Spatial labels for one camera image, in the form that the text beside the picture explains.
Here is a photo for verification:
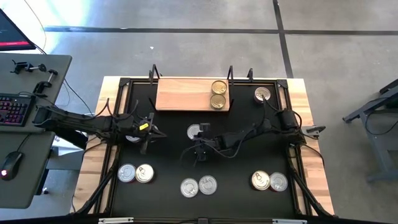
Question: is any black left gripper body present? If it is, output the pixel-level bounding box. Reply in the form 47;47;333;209
136;112;155;155

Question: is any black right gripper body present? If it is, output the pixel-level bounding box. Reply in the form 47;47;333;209
193;138;216;162

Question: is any red-labelled tuna can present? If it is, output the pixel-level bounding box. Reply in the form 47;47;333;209
186;123;202;141
180;178;200;198
117;163;137;184
269;172;289;192

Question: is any green-labelled can gold lid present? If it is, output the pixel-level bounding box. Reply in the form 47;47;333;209
211;80;228;96
210;94;227;110

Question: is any blue-labelled seafood can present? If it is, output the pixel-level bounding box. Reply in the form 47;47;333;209
254;86;272;104
251;170;271;191
135;163;155;184

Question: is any black table mat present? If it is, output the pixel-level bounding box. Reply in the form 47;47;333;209
111;81;297;218

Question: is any black screw clamp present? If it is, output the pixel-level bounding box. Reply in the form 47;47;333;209
32;68;59;95
11;59;47;75

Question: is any grey desk top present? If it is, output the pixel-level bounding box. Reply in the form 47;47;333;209
0;130;57;210
0;52;73;134

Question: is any black backlit keyboard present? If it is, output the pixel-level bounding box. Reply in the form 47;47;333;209
0;93;35;128

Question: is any black computer mouse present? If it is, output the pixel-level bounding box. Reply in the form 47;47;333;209
0;151;24;181

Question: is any black computer monitor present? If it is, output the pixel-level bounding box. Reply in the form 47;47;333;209
0;8;37;52

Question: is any wooden shelf with black frame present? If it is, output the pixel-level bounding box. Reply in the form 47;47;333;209
147;63;235;112

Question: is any black aluminium table frame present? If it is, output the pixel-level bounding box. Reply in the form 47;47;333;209
68;76;338;224

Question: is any silver aluminium bracket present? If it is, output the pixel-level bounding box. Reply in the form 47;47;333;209
272;218;308;224
98;217;134;224

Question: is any grey arm base bracket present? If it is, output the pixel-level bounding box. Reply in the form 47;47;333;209
306;124;326;138

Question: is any grey metal table frame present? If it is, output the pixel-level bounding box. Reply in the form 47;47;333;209
341;79;398;183

